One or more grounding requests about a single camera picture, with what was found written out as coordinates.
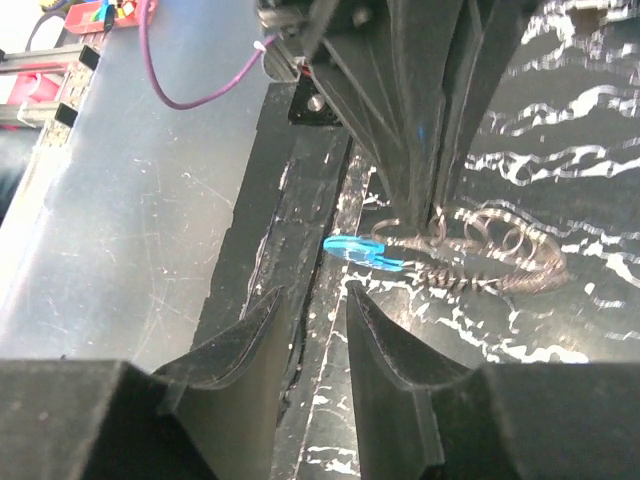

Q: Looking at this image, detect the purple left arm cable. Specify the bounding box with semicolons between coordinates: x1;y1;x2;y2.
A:
137;0;281;111

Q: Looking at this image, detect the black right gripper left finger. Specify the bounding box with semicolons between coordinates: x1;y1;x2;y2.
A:
1;288;289;479

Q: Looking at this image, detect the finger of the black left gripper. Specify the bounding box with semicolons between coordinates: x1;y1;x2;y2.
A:
429;1;535;219
304;1;450;229

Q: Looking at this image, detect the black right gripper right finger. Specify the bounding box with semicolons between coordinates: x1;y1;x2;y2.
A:
346;282;639;479

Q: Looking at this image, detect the aluminium frame rail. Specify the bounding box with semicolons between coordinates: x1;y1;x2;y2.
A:
1;43;101;147

